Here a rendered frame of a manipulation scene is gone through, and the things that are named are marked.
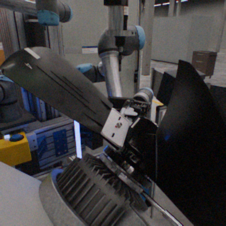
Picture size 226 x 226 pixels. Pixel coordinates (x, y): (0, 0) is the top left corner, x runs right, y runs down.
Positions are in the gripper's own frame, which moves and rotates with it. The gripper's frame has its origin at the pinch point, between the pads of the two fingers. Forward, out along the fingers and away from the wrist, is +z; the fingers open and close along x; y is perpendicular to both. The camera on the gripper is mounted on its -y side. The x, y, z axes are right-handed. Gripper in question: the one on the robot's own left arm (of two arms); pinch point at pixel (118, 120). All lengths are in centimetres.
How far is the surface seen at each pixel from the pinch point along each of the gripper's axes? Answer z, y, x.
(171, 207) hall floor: -80, 37, 115
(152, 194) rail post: -50, 17, 78
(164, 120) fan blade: 29.3, 16.3, -17.6
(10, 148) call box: 15.4, -36.0, 15.2
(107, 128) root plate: 22.4, 4.3, -9.2
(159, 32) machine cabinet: -1101, -165, -3
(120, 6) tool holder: 14.8, 1.5, -34.1
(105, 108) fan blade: 19.3, 2.1, -12.5
